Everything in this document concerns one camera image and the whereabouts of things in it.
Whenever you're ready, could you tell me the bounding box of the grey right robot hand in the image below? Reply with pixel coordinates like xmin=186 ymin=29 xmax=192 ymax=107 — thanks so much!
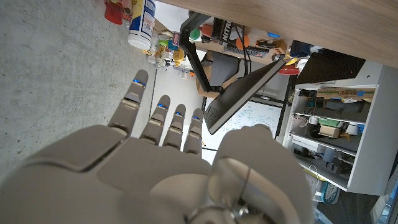
xmin=0 ymin=69 xmax=315 ymax=224

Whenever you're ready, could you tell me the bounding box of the black nitro can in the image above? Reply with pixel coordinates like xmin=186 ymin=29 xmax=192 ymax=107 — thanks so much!
xmin=219 ymin=19 xmax=233 ymax=43

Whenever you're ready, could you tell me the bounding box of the whiteboard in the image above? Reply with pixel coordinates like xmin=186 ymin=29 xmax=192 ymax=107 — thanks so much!
xmin=201 ymin=101 xmax=282 ymax=162

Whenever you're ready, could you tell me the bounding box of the yellow mustard bottle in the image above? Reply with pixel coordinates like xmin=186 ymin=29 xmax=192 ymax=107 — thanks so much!
xmin=172 ymin=48 xmax=185 ymax=68

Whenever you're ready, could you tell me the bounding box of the black computer monitor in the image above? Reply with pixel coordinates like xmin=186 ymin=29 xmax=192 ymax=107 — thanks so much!
xmin=203 ymin=58 xmax=286 ymax=135

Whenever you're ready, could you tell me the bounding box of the white wipes canister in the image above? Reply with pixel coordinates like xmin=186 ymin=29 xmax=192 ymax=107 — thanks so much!
xmin=127 ymin=0 xmax=156 ymax=50

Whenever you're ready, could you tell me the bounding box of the red cup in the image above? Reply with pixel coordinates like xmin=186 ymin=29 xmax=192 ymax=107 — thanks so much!
xmin=104 ymin=0 xmax=124 ymax=26

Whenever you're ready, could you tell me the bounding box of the black keyboard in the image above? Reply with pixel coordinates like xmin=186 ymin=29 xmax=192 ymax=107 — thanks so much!
xmin=225 ymin=43 xmax=270 ymax=59

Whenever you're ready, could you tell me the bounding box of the orange ball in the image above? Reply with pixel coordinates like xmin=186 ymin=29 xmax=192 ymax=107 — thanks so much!
xmin=235 ymin=34 xmax=250 ymax=50

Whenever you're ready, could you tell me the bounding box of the red bowl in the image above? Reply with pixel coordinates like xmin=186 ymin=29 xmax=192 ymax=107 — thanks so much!
xmin=278 ymin=64 xmax=301 ymax=75

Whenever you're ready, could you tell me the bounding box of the wooden back desk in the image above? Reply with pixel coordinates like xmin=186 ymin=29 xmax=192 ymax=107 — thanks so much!
xmin=192 ymin=26 xmax=289 ymax=65

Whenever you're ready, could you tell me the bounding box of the dark blue mug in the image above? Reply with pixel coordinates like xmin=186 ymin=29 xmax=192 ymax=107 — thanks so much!
xmin=289 ymin=40 xmax=312 ymax=58

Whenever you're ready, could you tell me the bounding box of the flat cardboard box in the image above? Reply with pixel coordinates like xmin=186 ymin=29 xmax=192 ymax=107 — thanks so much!
xmin=316 ymin=88 xmax=376 ymax=102

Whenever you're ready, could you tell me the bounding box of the white shelf unit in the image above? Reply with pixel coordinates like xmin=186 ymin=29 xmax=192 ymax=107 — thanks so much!
xmin=281 ymin=60 xmax=398 ymax=196

